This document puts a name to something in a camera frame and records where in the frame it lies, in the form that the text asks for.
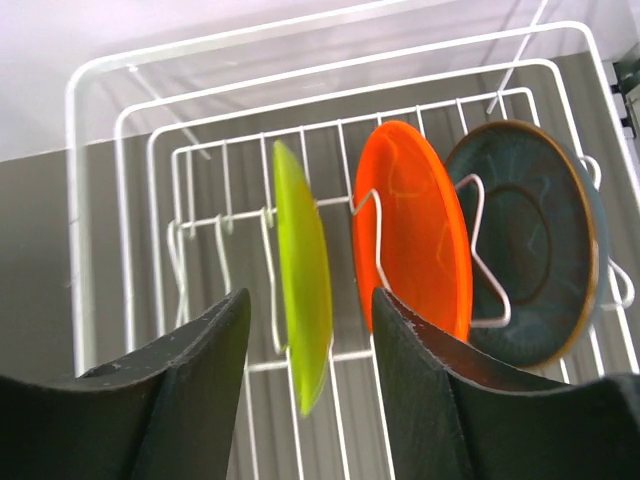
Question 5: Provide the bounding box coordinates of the dark teal ceramic plate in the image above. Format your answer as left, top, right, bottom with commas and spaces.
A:
445, 120, 609, 368

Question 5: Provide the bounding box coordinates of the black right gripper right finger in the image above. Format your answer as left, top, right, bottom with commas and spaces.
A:
372, 288, 639, 479

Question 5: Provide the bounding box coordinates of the white wire dish rack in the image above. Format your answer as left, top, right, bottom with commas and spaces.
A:
65, 1, 639, 479

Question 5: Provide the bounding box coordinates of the orange plate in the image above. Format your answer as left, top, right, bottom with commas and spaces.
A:
352, 120, 473, 341

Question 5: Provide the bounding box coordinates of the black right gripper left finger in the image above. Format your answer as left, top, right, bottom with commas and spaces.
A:
1, 289, 251, 479

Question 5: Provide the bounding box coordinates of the lime green plate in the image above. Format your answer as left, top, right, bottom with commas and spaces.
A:
273, 140, 333, 417

